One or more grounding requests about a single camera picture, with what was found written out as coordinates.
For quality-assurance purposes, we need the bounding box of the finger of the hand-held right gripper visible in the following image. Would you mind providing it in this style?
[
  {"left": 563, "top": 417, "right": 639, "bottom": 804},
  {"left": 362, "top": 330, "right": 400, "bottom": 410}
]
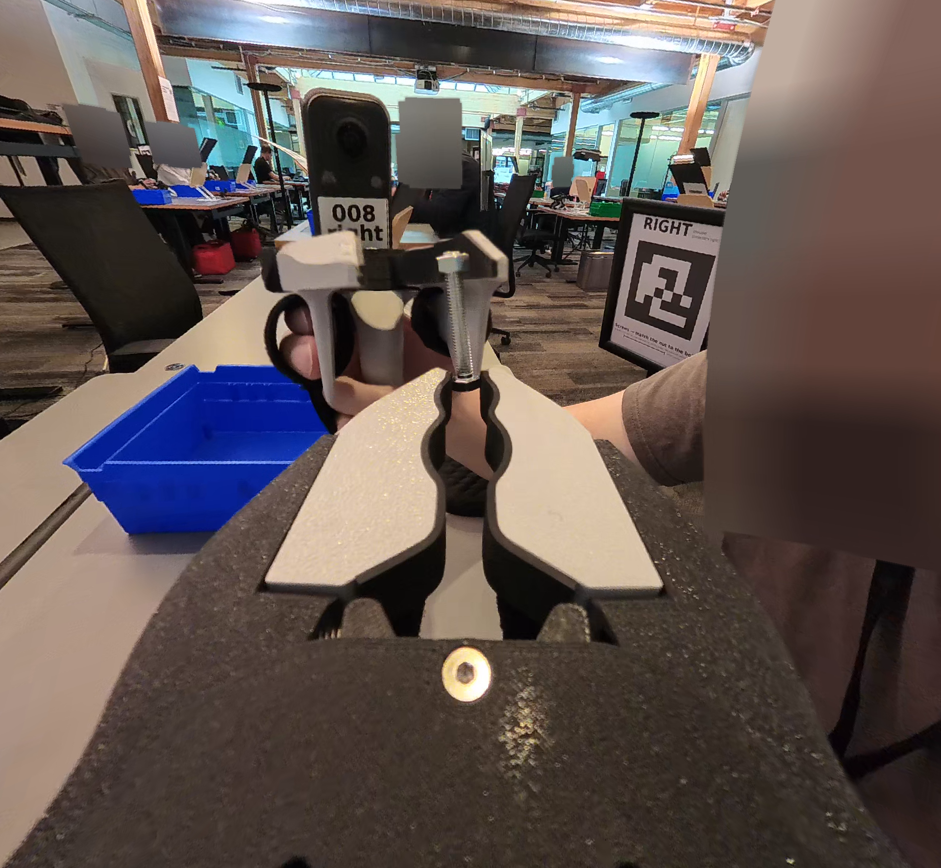
[
  {"left": 275, "top": 232, "right": 442, "bottom": 407},
  {"left": 459, "top": 228, "right": 517, "bottom": 371}
]

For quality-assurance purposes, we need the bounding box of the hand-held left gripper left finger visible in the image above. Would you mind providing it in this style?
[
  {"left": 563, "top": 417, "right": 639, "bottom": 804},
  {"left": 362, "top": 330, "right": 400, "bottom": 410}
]
[{"left": 263, "top": 367, "right": 451, "bottom": 598}]

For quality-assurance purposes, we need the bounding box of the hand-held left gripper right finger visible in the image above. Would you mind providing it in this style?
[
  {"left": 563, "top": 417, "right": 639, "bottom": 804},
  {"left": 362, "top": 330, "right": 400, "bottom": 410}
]
[{"left": 479, "top": 367, "right": 666, "bottom": 598}]

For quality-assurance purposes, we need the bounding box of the long silver bolt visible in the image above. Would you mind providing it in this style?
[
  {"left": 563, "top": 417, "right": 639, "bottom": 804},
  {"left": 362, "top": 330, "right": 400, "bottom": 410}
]
[{"left": 437, "top": 254, "right": 482, "bottom": 393}]

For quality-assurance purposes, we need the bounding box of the person's right forearm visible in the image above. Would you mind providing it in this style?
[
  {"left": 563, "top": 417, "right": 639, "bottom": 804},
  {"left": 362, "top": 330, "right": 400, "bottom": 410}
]
[{"left": 562, "top": 384, "right": 639, "bottom": 473}]

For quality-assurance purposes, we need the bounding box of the person's right hand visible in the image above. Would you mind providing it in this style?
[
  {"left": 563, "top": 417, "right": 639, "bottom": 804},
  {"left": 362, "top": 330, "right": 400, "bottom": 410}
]
[{"left": 278, "top": 308, "right": 593, "bottom": 479}]

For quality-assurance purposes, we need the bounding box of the black floor lamp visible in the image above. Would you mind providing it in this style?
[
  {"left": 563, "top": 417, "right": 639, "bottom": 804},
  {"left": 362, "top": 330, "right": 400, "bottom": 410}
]
[
  {"left": 632, "top": 111, "right": 660, "bottom": 200},
  {"left": 246, "top": 81, "right": 286, "bottom": 187}
]

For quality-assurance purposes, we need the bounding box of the black office chair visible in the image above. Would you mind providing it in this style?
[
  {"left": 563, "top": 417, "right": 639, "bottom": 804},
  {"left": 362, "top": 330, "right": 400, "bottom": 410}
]
[
  {"left": 0, "top": 180, "right": 205, "bottom": 373},
  {"left": 481, "top": 173, "right": 554, "bottom": 278}
]

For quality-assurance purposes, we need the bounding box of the grey waste bin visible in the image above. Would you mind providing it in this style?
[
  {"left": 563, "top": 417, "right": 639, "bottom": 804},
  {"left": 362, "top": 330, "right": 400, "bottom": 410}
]
[{"left": 576, "top": 248, "right": 616, "bottom": 293}]

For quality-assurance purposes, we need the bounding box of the blue plastic bin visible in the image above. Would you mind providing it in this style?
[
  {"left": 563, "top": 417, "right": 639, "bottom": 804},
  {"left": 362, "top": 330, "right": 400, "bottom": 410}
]
[{"left": 64, "top": 364, "right": 332, "bottom": 535}]

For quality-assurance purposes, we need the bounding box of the framed black and white sign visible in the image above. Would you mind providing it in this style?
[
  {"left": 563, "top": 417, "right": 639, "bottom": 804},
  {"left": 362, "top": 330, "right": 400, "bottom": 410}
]
[{"left": 598, "top": 197, "right": 726, "bottom": 373}]

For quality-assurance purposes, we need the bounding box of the wooden top desk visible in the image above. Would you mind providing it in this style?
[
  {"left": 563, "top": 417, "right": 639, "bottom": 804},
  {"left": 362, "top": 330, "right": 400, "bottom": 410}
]
[{"left": 0, "top": 96, "right": 78, "bottom": 187}]

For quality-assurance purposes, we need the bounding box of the black ceiling duct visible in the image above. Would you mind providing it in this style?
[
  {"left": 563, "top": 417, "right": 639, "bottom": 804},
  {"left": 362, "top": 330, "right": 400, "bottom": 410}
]
[{"left": 150, "top": 0, "right": 697, "bottom": 87}]

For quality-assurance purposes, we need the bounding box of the black chair frame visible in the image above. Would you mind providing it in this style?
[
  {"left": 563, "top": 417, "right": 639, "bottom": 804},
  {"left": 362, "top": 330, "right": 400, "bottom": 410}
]
[{"left": 827, "top": 563, "right": 941, "bottom": 781}]

